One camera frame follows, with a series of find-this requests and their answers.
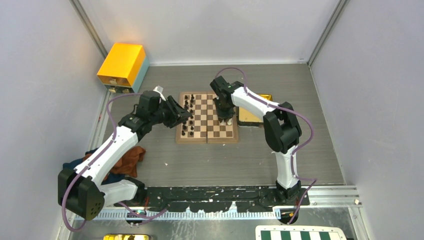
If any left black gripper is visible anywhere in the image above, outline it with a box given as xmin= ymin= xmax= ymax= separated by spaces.
xmin=149 ymin=95 xmax=191 ymax=128

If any wooden chess board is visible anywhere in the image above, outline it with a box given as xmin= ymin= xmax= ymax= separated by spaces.
xmin=175 ymin=91 xmax=239 ymax=144

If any gold tin tray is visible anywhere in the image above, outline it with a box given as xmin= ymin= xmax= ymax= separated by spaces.
xmin=231 ymin=91 xmax=273 ymax=128

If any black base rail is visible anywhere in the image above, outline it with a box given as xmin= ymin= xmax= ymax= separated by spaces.
xmin=123 ymin=185 xmax=310 ymax=213

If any gold tin front edge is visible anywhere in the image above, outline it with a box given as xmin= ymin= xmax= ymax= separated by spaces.
xmin=103 ymin=233 xmax=152 ymax=240

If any yellow teal drawer box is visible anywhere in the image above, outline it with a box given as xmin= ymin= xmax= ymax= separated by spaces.
xmin=97 ymin=43 xmax=150 ymax=94

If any green white checkered board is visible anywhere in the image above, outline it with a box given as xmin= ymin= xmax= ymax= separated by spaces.
xmin=255 ymin=225 xmax=348 ymax=240

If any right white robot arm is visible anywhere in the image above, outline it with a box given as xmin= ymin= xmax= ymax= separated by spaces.
xmin=210 ymin=76 xmax=302 ymax=206

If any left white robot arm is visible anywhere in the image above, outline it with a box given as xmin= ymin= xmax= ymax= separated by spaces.
xmin=57 ymin=86 xmax=192 ymax=221

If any dark blue cloth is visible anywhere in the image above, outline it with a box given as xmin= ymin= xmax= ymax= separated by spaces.
xmin=62 ymin=158 xmax=126 ymax=185

